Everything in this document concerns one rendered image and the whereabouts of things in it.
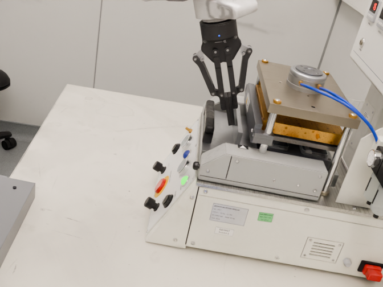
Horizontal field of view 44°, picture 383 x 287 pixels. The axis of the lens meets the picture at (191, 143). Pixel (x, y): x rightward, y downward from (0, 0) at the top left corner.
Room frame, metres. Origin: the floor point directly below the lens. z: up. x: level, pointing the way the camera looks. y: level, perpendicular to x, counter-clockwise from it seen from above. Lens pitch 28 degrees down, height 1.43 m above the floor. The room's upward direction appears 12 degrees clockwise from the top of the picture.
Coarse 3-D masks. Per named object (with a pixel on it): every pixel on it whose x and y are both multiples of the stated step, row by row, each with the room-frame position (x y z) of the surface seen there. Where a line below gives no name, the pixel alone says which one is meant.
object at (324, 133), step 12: (264, 108) 0.93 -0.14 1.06; (264, 120) 0.87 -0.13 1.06; (276, 120) 0.88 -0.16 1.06; (288, 120) 0.89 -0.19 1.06; (300, 120) 0.91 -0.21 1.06; (276, 132) 0.87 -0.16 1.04; (288, 132) 0.87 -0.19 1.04; (300, 132) 0.87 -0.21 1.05; (312, 132) 0.87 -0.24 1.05; (324, 132) 0.87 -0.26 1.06; (336, 132) 0.88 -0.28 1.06; (300, 144) 0.87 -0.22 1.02; (312, 144) 0.87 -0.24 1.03; (324, 144) 0.88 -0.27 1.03; (336, 144) 0.88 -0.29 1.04
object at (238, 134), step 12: (204, 108) 1.07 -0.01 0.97; (204, 120) 1.00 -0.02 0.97; (216, 120) 1.02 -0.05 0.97; (240, 120) 0.95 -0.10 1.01; (216, 132) 0.95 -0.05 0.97; (228, 132) 0.97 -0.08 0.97; (240, 132) 0.89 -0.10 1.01; (204, 144) 0.88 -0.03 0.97; (216, 144) 0.89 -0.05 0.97; (240, 144) 0.92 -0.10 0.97; (336, 180) 0.87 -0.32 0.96
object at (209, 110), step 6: (210, 102) 1.02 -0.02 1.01; (210, 108) 0.99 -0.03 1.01; (204, 114) 1.03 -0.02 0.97; (210, 114) 0.95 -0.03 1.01; (210, 120) 0.92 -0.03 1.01; (204, 126) 0.92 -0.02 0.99; (210, 126) 0.89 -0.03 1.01; (204, 132) 0.89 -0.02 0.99; (210, 132) 0.89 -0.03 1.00; (204, 138) 0.89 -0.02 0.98; (210, 138) 0.89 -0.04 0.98
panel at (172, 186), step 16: (192, 128) 1.10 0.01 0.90; (192, 144) 1.00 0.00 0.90; (176, 160) 1.02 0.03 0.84; (192, 160) 0.91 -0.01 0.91; (160, 176) 1.04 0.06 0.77; (176, 176) 0.92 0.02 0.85; (192, 176) 0.84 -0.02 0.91; (160, 192) 0.93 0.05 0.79; (176, 192) 0.84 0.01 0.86; (160, 208) 0.86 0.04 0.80
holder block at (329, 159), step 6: (252, 144) 0.92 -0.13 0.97; (258, 144) 0.89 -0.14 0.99; (288, 144) 0.92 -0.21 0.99; (294, 144) 0.92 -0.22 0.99; (270, 150) 0.87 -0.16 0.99; (276, 150) 0.87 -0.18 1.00; (282, 150) 0.88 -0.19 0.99; (288, 150) 0.89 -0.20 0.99; (294, 150) 0.89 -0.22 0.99; (300, 156) 0.88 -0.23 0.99; (306, 156) 0.88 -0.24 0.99; (312, 156) 0.88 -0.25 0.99; (330, 156) 0.90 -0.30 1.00; (324, 162) 0.88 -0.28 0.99; (330, 162) 0.88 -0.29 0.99
